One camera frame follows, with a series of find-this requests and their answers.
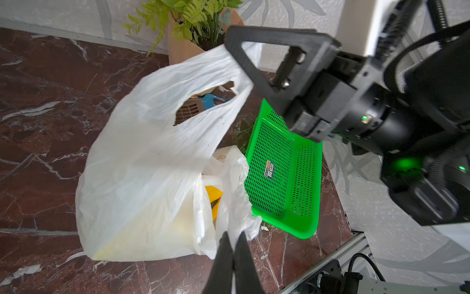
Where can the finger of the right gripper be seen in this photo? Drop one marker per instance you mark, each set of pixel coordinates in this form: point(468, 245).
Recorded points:
point(306, 53)

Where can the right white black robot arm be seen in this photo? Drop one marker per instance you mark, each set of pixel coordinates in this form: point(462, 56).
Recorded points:
point(422, 131)

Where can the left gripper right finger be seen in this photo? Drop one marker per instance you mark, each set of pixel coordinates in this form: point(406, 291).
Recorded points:
point(246, 277)

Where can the barcode sticker in basket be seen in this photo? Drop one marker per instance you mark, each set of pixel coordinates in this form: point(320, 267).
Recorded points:
point(269, 170)

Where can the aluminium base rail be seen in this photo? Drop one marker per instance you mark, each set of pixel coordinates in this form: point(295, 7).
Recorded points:
point(351, 269)

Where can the small blue toy rake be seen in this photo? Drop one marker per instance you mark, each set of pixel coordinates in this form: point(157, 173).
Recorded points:
point(209, 101)

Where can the green perforated plastic basket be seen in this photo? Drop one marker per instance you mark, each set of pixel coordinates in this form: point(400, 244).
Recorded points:
point(291, 200)

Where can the green plant with white flowers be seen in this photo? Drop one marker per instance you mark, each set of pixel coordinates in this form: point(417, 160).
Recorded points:
point(199, 21)

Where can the white printed plastic bag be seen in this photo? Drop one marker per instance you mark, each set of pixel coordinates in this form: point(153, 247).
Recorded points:
point(142, 195)

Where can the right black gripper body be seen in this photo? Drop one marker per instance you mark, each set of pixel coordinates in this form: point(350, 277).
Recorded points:
point(322, 92)

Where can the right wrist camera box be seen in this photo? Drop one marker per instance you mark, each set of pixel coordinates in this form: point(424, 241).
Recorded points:
point(362, 23)

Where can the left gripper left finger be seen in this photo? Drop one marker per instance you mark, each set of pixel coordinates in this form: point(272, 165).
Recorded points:
point(221, 275)

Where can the yellow banana bunch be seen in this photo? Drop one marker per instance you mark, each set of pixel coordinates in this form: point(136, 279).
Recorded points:
point(215, 196)

